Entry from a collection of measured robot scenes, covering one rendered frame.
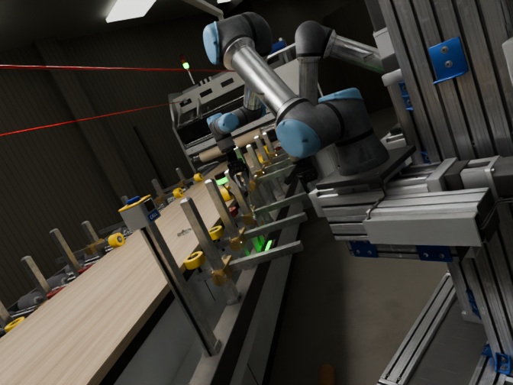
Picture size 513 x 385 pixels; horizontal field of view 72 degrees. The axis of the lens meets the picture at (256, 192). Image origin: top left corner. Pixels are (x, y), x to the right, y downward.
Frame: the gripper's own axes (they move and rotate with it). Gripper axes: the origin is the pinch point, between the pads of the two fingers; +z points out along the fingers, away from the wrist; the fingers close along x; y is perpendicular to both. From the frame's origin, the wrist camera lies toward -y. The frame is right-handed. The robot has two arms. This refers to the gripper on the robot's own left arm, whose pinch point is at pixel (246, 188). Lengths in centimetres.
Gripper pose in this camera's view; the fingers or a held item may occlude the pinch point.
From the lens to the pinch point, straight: 162.8
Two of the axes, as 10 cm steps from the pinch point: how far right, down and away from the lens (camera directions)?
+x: 9.1, -4.1, 0.3
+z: 4.0, 9.0, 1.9
